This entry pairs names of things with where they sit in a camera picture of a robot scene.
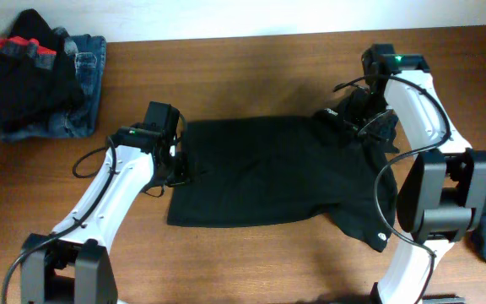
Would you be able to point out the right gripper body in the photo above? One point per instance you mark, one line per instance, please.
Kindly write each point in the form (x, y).
(371, 118)

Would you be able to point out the folded blue denim jeans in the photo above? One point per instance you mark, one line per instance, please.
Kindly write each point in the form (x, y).
(88, 54)

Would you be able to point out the black garment with red trim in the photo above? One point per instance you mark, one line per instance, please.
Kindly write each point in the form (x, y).
(37, 72)

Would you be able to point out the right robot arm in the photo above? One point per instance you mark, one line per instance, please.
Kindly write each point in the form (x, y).
(443, 195)

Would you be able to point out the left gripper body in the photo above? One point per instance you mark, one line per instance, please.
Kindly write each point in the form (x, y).
(176, 174)

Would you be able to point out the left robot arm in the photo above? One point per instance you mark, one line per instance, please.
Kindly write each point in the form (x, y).
(72, 263)

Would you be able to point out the black t-shirt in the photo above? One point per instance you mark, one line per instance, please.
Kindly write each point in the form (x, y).
(280, 169)

